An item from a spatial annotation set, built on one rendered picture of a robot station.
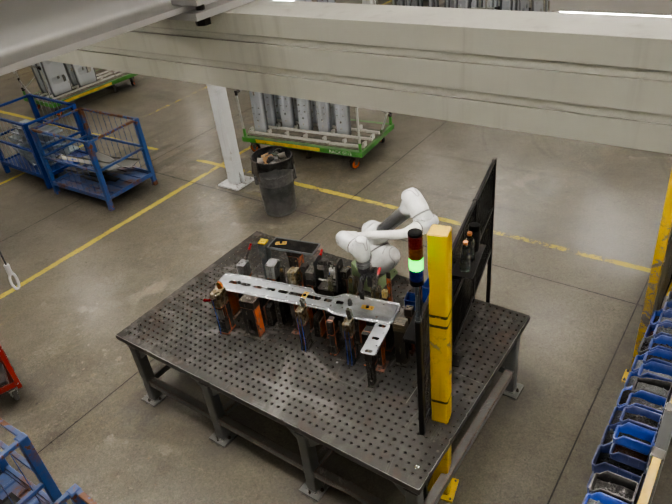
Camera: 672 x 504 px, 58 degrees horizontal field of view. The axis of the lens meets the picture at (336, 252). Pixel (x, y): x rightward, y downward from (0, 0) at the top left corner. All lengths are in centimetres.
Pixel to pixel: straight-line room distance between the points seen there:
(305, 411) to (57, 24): 327
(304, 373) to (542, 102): 353
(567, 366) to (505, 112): 452
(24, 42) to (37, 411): 497
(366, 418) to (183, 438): 166
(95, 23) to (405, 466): 304
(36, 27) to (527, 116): 57
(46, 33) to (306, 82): 32
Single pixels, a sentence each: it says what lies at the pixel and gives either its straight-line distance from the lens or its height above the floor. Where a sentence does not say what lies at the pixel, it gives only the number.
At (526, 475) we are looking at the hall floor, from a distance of 445.
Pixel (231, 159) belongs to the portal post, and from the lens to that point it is 793.
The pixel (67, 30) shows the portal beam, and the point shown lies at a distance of 86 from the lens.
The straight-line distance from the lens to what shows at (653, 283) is 460.
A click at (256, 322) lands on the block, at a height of 85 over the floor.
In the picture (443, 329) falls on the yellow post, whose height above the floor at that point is 142.
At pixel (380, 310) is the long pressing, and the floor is 100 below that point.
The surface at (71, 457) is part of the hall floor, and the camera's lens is 517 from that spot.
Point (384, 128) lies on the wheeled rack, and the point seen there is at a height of 28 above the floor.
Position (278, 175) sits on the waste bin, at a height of 56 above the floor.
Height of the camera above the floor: 357
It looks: 34 degrees down
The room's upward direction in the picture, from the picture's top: 7 degrees counter-clockwise
